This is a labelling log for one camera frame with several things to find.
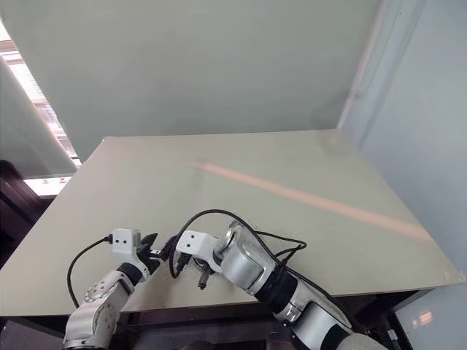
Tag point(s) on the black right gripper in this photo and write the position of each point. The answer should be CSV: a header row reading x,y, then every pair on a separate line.
x,y
195,263

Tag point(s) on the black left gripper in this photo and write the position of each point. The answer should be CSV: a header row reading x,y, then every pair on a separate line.
x,y
150,259

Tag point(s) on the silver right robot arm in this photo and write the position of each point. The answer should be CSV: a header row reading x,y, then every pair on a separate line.
x,y
248,266

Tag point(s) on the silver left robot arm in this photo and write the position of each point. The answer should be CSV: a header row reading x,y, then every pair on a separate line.
x,y
98,295

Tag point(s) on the white sill with screws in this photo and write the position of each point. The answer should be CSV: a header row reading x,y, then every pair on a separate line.
x,y
47,182

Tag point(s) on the dark wooden cabinet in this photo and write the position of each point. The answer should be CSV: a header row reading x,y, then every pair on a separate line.
x,y
12,197

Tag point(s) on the bright window strip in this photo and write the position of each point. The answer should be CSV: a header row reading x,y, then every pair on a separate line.
x,y
44,105

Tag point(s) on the grey screen panel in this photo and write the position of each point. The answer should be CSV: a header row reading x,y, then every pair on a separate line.
x,y
434,317

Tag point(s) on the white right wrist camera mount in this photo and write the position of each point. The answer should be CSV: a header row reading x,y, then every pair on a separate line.
x,y
193,242

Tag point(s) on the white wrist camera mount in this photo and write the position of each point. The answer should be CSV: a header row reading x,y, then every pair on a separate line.
x,y
193,242
124,240

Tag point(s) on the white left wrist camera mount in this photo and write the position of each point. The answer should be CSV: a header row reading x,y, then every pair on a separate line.
x,y
124,240

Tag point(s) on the black table frame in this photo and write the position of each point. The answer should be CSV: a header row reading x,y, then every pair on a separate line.
x,y
182,321

